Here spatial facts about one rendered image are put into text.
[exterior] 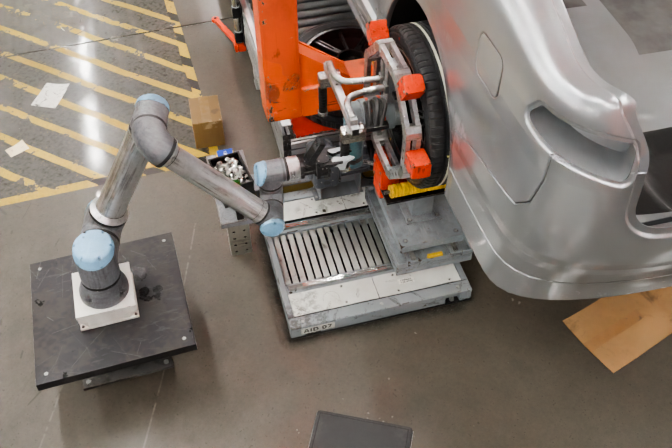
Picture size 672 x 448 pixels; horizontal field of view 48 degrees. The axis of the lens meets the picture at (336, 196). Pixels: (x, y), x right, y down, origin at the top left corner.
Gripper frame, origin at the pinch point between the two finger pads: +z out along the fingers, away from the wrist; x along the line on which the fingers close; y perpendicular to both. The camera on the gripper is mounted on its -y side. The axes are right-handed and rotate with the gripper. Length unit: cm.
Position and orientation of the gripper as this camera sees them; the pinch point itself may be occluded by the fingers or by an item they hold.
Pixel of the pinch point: (349, 153)
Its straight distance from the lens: 291.9
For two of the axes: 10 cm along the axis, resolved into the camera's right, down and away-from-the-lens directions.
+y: 0.0, 6.9, 7.3
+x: 2.6, 7.0, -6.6
